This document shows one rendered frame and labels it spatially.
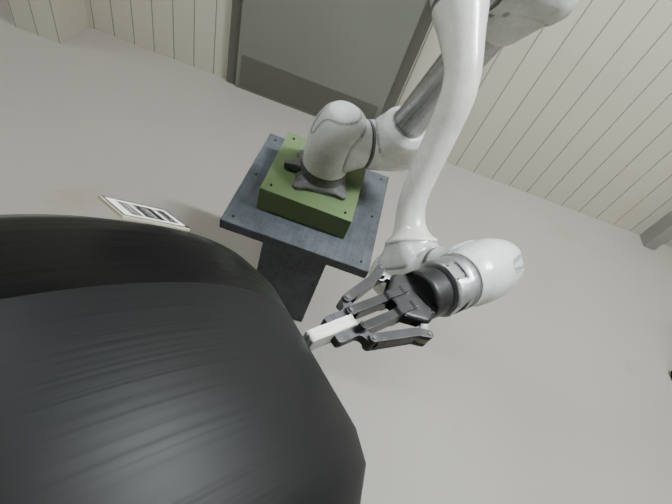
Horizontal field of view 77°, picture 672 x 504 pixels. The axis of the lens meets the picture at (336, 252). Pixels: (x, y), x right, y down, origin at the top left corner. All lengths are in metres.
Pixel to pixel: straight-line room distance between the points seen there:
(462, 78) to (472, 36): 0.07
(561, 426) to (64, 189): 2.59
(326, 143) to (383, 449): 1.21
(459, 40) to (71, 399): 0.74
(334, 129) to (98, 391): 1.08
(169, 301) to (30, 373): 0.08
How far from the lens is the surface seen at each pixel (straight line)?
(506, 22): 0.99
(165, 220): 0.37
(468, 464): 2.01
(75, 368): 0.25
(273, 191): 1.35
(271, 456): 0.27
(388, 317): 0.55
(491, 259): 0.69
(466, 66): 0.80
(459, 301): 0.63
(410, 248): 0.78
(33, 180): 2.47
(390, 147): 1.30
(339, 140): 1.25
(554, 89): 2.97
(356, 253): 1.38
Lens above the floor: 1.68
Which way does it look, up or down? 49 degrees down
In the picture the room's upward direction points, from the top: 24 degrees clockwise
